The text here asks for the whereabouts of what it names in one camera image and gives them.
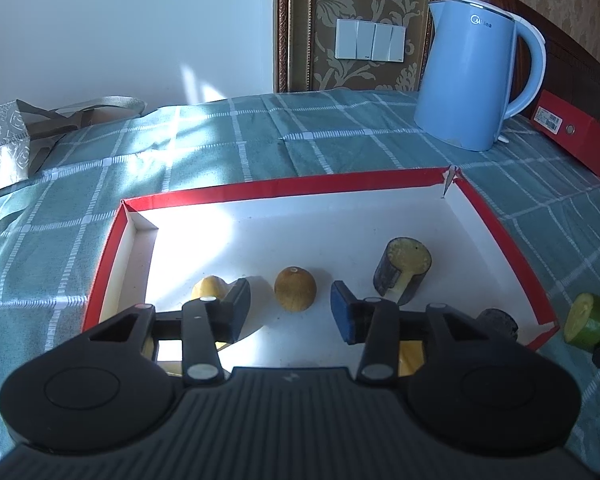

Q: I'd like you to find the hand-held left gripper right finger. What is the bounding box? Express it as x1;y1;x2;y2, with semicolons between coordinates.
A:
331;281;498;385

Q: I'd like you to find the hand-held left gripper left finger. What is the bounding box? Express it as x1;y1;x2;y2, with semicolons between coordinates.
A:
82;279;251;387

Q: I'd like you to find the green cucumber chunk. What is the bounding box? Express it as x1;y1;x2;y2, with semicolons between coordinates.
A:
564;292;600;353

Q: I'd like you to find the brown longan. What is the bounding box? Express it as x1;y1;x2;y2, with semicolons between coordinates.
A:
274;266;318;313

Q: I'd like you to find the dark eggplant piece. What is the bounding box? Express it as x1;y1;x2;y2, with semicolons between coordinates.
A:
373;237;433;306

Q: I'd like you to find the large yellow jackfruit piece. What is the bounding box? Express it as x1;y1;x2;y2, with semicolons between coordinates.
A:
398;340;427;378

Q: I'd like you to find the red cardboard box tray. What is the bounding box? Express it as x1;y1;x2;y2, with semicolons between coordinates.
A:
81;165;561;378

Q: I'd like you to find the small yellow jackfruit piece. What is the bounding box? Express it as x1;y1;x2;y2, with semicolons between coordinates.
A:
190;275;241;353

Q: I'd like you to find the flat dark sugarcane piece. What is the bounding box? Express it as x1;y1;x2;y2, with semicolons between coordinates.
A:
476;308;520;343

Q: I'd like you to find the green plaid tablecloth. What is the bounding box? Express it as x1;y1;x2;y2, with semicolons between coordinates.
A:
0;89;600;463

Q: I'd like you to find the red flat box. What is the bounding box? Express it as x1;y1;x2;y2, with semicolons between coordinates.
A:
531;90;600;186

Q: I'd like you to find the blue electric kettle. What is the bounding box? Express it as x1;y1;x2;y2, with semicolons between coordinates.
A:
413;0;548;153

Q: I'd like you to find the silver patterned bag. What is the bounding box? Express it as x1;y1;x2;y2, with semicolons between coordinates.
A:
0;95;148;241

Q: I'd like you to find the wooden chair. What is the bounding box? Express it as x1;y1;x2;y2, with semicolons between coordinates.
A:
486;0;600;136

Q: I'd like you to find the white wall light switch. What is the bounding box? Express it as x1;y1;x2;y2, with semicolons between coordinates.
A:
335;17;407;63

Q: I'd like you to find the wooden wall frame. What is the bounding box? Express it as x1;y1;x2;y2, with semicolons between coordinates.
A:
272;0;446;93

